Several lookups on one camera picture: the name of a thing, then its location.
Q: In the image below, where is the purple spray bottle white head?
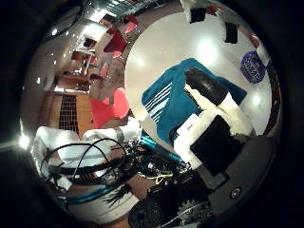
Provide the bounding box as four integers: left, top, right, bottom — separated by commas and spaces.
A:
239, 32, 271, 85

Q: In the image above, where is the teal striped cloth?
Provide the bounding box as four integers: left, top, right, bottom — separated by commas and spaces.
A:
141, 57, 248, 145

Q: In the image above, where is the red chair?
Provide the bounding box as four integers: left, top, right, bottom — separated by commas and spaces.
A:
90, 87, 131, 129
103, 28, 128, 54
123, 14, 140, 35

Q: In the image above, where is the wooden cabinet with grid panel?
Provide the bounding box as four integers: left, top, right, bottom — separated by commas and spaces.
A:
40, 90, 96, 136

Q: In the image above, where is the brown wooden desk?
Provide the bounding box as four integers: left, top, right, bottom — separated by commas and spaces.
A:
55, 71, 92, 93

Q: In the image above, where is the black cable bundle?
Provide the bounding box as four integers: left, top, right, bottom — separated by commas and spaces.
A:
40, 137, 134, 193

